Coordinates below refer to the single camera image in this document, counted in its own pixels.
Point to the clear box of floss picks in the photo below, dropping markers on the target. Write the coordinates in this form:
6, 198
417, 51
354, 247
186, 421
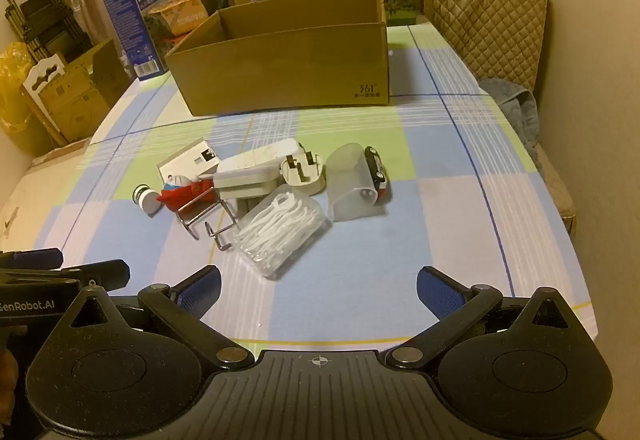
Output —
282, 232

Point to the beige quilted chair cover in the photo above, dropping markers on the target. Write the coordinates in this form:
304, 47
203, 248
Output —
490, 14

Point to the beige embroidered cloth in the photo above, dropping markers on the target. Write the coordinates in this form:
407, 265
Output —
35, 200

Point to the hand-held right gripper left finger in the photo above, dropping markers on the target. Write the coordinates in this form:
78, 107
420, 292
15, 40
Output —
200, 289

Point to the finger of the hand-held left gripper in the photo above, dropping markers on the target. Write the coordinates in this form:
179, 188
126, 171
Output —
107, 272
30, 259

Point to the brown cardboard box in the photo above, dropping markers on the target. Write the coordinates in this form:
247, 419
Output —
280, 69

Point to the white power strip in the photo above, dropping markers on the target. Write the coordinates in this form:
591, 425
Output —
250, 169

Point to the white cutout cardboard piece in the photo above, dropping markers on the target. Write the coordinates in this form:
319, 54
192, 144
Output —
42, 74

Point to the dark blue milk carton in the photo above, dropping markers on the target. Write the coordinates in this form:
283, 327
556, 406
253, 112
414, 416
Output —
135, 24

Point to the yellow plastic bag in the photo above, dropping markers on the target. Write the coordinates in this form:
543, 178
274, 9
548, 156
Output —
15, 94

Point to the quilted chair seat cushion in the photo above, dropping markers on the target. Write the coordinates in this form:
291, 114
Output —
557, 190

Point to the translucent plastic cover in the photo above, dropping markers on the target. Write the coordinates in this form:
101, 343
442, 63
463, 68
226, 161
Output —
350, 180

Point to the red instant noodle bowl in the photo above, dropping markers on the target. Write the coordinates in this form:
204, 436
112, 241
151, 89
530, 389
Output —
175, 39

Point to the small toy car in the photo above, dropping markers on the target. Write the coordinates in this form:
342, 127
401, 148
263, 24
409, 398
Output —
377, 172

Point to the white wall socket panel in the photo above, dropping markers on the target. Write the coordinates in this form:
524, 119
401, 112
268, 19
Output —
182, 162

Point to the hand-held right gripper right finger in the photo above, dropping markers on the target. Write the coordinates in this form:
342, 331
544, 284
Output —
436, 291

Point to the small white green bottle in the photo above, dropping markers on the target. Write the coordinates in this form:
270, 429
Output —
145, 200

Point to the grey cloth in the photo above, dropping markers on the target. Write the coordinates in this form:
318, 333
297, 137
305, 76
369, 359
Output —
515, 112

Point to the green instant noodle bowl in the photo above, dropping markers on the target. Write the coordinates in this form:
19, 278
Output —
185, 12

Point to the white three-pin plug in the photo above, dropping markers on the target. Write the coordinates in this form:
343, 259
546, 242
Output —
302, 174

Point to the black folding stool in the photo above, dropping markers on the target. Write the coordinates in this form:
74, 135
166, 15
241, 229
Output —
40, 19

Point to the red toy figure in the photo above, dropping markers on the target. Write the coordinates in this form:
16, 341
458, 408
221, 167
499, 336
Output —
180, 195

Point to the printed brown cardboard carton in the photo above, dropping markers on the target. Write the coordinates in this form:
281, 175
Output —
85, 99

